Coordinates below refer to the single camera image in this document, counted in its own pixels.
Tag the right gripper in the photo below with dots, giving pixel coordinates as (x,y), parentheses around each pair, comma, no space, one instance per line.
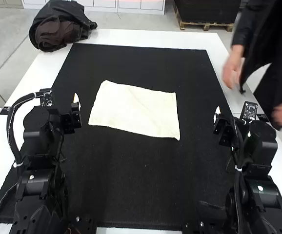
(226,131)

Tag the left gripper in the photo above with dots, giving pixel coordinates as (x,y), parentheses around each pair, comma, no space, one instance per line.
(69,122)

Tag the pale towel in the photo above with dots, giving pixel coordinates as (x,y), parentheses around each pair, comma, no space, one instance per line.
(136,109)

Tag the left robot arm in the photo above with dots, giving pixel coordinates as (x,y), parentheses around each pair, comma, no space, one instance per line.
(38,136)

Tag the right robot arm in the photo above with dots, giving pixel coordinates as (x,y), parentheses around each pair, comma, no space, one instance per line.
(260,143)

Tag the black jacket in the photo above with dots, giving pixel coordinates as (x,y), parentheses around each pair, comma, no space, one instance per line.
(58,26)

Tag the person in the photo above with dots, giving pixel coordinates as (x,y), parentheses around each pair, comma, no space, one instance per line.
(275,48)

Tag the wooden pallet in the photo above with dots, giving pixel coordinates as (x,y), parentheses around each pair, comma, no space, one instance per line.
(204,25)

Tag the black mat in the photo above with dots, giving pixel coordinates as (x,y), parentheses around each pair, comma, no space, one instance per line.
(136,175)

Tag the black stack of sheets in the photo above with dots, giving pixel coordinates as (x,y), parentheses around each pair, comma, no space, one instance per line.
(204,11)

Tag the grey cupboard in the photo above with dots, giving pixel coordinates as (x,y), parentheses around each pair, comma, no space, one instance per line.
(121,4)

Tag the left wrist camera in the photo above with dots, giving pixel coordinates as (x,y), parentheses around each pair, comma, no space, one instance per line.
(46,98)

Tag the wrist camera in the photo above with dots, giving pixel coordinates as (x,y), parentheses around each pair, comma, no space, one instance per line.
(46,98)
(249,111)

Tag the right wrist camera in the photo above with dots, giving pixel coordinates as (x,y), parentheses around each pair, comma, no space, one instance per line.
(249,111)

